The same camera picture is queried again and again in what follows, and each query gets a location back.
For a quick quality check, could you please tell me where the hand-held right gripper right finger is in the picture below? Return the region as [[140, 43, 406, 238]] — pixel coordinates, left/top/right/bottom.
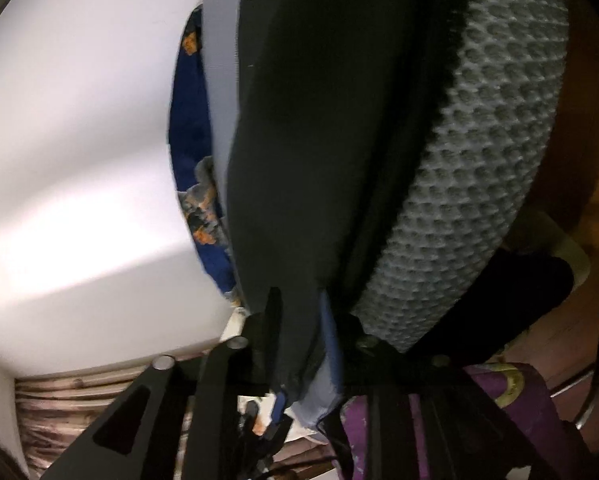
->
[[318, 292, 563, 480]]

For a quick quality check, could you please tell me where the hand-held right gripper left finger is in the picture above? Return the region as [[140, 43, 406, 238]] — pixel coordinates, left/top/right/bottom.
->
[[40, 286, 293, 480]]

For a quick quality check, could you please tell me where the grey mesh pants black lining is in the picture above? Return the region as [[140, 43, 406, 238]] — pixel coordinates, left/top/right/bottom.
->
[[201, 0, 571, 423]]

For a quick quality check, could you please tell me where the dark cloth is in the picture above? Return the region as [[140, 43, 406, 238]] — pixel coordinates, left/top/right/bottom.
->
[[419, 252, 576, 366]]

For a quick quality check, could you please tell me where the purple printed cloth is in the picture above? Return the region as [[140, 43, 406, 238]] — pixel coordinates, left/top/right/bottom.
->
[[339, 362, 580, 480]]

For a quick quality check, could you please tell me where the brown pleated curtain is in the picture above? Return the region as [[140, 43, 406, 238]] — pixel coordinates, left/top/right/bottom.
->
[[14, 355, 200, 480]]

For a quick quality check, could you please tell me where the white rounded object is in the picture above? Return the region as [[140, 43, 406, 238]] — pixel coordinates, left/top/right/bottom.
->
[[517, 207, 591, 286]]

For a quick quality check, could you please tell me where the chrome metal bar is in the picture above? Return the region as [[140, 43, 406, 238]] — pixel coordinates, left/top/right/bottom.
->
[[549, 374, 599, 431]]

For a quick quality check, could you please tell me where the blue printed blanket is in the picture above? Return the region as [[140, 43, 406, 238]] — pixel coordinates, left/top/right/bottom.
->
[[167, 5, 245, 311]]

